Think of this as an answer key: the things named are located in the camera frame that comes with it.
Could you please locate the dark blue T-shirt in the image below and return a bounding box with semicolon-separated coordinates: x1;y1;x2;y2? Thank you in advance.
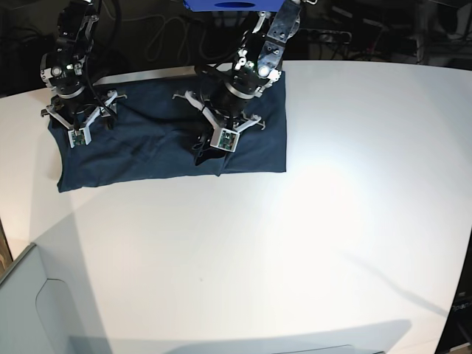
48;76;287;192

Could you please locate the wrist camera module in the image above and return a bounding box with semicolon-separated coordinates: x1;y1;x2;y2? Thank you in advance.
68;127;91;148
209;128;240;153

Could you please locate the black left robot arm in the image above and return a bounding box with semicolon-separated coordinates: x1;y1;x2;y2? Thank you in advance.
173;1;302;166

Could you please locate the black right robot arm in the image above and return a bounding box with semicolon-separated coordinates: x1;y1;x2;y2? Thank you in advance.
40;1;122;130

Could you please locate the grey bin at table corner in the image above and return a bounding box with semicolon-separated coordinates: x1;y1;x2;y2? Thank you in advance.
0;242;111;354

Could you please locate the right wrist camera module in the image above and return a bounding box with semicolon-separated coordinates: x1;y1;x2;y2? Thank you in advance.
68;127;91;148

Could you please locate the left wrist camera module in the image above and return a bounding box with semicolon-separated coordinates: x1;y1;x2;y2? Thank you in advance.
209;128;240;153

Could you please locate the blue box with slot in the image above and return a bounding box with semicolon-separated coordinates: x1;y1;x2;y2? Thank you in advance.
183;0;283;12

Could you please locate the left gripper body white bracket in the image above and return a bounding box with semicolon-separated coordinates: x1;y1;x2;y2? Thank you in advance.
172;90;266;133

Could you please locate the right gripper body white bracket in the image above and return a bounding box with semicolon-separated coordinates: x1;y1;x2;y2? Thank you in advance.
41;89;128;131

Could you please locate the black power strip red switch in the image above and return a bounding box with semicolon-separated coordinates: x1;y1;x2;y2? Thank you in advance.
302;29;352;44

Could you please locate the grey coiled cable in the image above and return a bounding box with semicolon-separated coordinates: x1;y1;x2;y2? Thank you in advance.
143;14;244;62

